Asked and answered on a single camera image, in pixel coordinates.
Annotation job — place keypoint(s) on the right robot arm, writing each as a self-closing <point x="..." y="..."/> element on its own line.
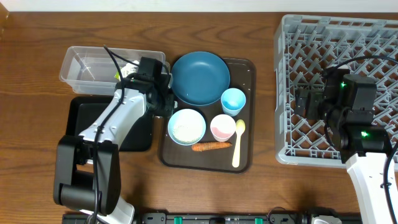
<point x="345" y="104"/>

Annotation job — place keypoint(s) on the white tissue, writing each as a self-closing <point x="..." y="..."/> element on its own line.
<point x="128" y="69"/>

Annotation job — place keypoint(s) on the clear plastic bin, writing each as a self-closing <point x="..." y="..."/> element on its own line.
<point x="91" y="71"/>

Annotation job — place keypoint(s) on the yellow green snack wrapper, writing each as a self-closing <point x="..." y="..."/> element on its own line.
<point x="117" y="76"/>

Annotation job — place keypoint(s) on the light blue cup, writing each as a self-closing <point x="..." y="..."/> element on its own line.
<point x="232" y="101"/>

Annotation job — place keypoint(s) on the orange carrot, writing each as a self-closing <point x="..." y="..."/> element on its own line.
<point x="207" y="146"/>

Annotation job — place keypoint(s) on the pink cup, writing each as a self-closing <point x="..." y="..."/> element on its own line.
<point x="222" y="127"/>

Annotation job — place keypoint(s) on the black plastic tray bin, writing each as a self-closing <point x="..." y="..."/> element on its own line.
<point x="84" y="110"/>

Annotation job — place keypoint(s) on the small light blue rice bowl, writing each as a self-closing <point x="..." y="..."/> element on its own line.
<point x="186" y="127"/>

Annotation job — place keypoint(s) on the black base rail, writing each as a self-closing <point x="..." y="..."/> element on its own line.
<point x="161" y="218"/>

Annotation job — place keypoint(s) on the pale yellow plastic spoon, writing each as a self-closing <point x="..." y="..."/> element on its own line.
<point x="240" y="129"/>

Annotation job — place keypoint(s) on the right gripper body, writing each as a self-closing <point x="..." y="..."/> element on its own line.
<point x="315" y="109"/>

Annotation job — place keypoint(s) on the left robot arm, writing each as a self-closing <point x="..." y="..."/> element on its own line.
<point x="87" y="170"/>

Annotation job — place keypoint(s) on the brown serving tray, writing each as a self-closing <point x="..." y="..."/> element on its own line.
<point x="243" y="77"/>

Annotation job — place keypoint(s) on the large dark blue bowl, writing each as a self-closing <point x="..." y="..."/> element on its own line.
<point x="200" y="78"/>

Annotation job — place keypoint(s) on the grey dishwasher rack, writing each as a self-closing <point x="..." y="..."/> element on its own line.
<point x="303" y="47"/>

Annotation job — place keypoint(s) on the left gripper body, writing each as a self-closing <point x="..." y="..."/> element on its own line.
<point x="163" y="106"/>

